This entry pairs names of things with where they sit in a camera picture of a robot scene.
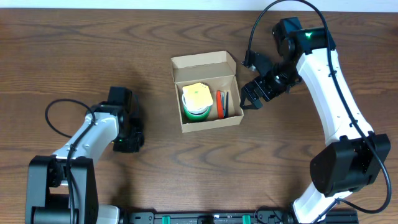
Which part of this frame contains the cardboard box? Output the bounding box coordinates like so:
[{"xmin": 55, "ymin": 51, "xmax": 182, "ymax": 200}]
[{"xmin": 170, "ymin": 51, "xmax": 244, "ymax": 133}]

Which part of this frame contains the white tape roll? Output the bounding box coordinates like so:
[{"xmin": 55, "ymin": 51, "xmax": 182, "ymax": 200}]
[{"xmin": 182, "ymin": 94, "xmax": 211, "ymax": 114}]

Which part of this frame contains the black mounting rail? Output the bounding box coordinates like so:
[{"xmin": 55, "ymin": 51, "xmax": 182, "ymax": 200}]
[{"xmin": 124, "ymin": 208, "xmax": 359, "ymax": 224}]

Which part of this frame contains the red utility knife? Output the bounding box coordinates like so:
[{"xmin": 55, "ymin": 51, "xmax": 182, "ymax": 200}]
[{"xmin": 223, "ymin": 92, "xmax": 229, "ymax": 118}]

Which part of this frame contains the yellow sticky note pad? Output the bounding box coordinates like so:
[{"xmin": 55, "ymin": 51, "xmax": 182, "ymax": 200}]
[{"xmin": 182, "ymin": 82, "xmax": 213, "ymax": 105}]

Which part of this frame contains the green tape roll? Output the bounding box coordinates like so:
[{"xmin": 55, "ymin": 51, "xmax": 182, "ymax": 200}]
[{"xmin": 184, "ymin": 106, "xmax": 211, "ymax": 122}]

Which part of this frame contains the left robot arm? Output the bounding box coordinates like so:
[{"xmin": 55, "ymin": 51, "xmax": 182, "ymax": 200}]
[{"xmin": 25, "ymin": 86, "xmax": 144, "ymax": 224}]

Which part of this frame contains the red black stapler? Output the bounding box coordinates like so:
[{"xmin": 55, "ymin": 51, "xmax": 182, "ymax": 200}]
[{"xmin": 216, "ymin": 90, "xmax": 224, "ymax": 119}]

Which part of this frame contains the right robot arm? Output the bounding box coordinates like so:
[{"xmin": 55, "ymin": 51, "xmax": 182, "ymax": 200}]
[{"xmin": 240, "ymin": 17, "xmax": 391, "ymax": 223}]

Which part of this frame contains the right black cable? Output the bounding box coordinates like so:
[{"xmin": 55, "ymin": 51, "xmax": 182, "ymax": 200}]
[{"xmin": 247, "ymin": 0, "xmax": 392, "ymax": 214}]

